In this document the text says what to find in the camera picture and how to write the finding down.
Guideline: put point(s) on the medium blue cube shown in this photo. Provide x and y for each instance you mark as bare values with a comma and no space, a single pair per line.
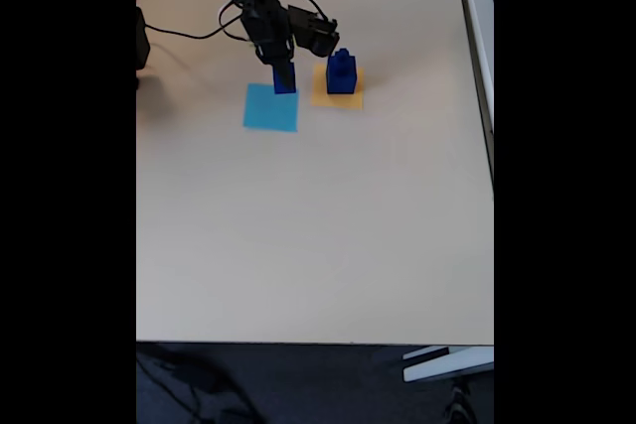
284,90

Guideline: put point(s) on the small blue cube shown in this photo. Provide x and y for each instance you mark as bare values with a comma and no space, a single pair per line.
342,65

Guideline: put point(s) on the orange paper square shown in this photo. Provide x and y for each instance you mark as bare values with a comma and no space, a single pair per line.
320,96

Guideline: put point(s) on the light blue paper square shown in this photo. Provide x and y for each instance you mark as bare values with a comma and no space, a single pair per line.
270,111

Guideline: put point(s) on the large blue cube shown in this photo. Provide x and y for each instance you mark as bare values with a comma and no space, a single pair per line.
342,84

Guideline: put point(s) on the white neighbouring table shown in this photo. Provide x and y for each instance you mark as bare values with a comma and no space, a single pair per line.
479,46

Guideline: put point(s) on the white table foot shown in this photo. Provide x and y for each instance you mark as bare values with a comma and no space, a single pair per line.
447,364

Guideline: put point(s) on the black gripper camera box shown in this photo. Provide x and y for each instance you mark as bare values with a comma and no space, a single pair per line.
315,32

